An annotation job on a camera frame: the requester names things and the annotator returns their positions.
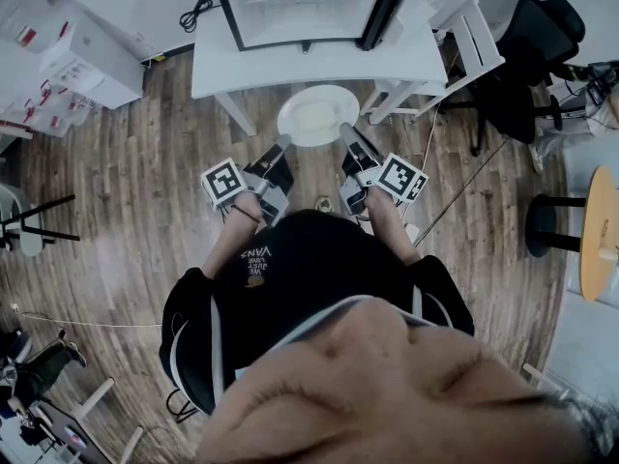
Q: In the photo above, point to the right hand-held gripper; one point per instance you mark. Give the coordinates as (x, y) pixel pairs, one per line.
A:
(401, 177)

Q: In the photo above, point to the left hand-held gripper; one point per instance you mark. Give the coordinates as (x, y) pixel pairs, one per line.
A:
(222, 182)

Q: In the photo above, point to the white round plate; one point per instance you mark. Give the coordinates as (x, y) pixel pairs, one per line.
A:
(345, 104)

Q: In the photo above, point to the person's left forearm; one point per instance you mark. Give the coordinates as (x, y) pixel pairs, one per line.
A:
(229, 247)

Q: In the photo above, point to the person's right forearm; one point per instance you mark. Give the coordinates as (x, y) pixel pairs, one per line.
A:
(392, 235)

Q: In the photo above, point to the black wrist band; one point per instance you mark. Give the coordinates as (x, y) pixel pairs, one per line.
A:
(247, 213)

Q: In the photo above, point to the person's shoe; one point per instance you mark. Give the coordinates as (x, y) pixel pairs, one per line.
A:
(324, 203)

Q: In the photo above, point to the white table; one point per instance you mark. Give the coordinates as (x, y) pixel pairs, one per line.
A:
(242, 75)

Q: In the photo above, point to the person's black shirt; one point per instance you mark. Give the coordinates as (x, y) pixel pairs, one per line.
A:
(314, 278)

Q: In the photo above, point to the white cardboard boxes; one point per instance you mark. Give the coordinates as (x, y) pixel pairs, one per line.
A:
(106, 66)

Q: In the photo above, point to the black round stool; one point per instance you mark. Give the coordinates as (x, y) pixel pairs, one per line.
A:
(541, 225)

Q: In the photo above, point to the black mesh office chair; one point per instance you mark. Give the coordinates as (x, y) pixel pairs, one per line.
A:
(537, 41)

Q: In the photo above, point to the clear bottles with red labels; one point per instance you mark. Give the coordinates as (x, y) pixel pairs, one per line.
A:
(43, 111)

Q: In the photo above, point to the person's face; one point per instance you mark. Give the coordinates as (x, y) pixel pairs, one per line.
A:
(387, 394)

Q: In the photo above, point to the round wooden side table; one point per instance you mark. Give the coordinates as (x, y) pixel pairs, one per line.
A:
(599, 220)

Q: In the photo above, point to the grey chair with black legs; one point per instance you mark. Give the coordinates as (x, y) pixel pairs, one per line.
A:
(26, 240)

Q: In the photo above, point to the small flower vase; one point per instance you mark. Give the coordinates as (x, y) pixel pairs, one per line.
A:
(608, 253)

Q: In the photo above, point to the clear water jug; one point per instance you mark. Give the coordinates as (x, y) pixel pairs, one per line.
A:
(34, 12)

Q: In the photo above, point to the dark desk with wooden legs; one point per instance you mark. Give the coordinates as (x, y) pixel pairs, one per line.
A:
(92, 399)

